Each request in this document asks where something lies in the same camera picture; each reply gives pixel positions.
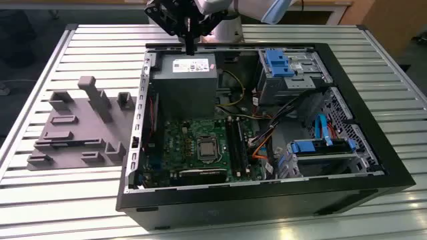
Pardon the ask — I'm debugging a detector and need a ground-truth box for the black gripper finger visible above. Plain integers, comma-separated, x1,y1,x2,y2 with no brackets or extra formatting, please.
143,1,192,56
190,14,224,56

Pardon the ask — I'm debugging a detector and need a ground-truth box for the green RAM stick white label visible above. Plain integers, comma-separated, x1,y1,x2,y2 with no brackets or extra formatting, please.
48,140,88,148

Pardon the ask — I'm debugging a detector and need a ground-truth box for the black RAM slot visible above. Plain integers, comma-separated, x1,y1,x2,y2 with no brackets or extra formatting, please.
224,116,242,177

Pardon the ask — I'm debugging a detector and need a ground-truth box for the RAM stick in slot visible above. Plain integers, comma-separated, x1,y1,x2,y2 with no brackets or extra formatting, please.
235,121,251,173

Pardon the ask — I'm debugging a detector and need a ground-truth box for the blue drive carrier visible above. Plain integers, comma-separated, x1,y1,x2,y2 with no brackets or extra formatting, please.
266,49,296,78

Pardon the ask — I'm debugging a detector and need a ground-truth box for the grey power supply unit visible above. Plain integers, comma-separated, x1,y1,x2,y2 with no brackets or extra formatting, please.
151,52,220,121

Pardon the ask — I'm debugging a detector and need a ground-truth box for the silver drive cage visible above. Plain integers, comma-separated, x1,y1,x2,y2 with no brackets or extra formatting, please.
256,48,335,106

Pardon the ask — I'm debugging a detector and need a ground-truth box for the black bin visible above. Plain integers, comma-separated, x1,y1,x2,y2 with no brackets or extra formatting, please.
0,9,38,70

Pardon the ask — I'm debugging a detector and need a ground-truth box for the grey parts rack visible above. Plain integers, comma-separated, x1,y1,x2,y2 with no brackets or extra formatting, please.
26,75,139,172

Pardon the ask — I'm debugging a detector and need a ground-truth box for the silver CPU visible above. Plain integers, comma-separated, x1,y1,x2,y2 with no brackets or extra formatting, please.
199,143,218,156

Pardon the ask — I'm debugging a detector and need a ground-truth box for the green motherboard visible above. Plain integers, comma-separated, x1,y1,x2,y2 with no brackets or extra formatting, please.
143,117,264,188

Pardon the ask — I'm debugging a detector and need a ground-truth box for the metal CPU socket cover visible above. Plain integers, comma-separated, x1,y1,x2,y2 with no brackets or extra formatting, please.
195,134,224,163

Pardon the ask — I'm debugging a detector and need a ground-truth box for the wooden cabinet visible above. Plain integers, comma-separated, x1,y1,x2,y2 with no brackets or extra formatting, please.
338,0,427,60

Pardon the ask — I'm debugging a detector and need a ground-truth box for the hard disk in blue carrier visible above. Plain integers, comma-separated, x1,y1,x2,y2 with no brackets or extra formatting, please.
288,138,356,158

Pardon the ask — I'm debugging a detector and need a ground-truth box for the black graphics card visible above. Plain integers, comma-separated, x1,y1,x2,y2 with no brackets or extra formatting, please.
168,167,228,187

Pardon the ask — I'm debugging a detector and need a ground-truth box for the silver disk bay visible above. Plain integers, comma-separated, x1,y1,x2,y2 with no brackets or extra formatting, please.
288,151,371,178

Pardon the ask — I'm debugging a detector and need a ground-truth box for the black chair base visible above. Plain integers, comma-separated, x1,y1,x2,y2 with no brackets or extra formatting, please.
411,31,427,47

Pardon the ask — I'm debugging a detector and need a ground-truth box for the black PC case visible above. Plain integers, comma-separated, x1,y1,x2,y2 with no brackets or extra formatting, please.
115,42,418,231

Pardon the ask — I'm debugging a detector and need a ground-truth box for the yellow wire bundle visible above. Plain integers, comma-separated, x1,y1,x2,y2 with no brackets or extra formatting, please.
215,69,247,108

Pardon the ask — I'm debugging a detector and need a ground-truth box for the white frame desk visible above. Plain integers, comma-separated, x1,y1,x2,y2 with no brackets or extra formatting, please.
286,0,355,26

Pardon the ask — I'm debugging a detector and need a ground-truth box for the black cable bundle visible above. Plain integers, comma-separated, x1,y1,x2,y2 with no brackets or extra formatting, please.
248,86,335,151

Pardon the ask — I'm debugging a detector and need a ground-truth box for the thin wire locking lever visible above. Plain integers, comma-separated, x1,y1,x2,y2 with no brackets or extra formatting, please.
215,139,226,162

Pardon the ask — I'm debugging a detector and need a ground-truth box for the blue flat wire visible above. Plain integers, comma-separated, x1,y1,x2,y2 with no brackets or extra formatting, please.
315,113,335,147

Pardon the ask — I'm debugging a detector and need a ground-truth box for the orange wire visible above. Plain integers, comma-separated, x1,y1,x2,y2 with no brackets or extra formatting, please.
251,136,274,160

